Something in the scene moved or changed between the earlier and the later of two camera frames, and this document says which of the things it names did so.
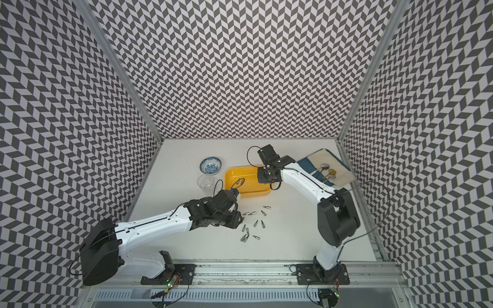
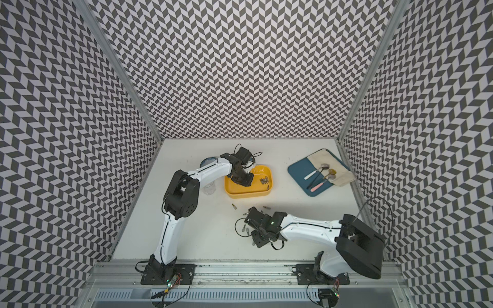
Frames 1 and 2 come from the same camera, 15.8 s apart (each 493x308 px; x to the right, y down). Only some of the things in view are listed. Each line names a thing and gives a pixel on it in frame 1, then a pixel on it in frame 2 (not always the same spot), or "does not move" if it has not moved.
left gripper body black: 229,219 -> 242,178
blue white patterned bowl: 210,165 does not move
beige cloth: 330,169 does not move
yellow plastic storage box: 245,179 does not move
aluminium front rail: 266,276 does not move
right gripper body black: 264,176 -> 259,237
